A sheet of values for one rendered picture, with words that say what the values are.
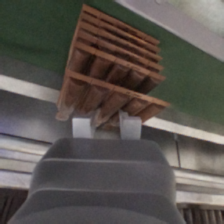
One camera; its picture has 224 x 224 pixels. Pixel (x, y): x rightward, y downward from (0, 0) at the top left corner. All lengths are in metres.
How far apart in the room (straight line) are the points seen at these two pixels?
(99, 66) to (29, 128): 0.23
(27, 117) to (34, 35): 0.17
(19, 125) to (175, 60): 0.30
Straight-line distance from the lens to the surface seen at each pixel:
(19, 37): 0.27
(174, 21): 0.25
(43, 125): 0.35
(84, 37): 0.17
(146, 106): 0.17
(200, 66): 0.30
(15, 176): 0.22
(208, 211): 0.40
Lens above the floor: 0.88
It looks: 30 degrees down
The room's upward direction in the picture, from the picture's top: 176 degrees counter-clockwise
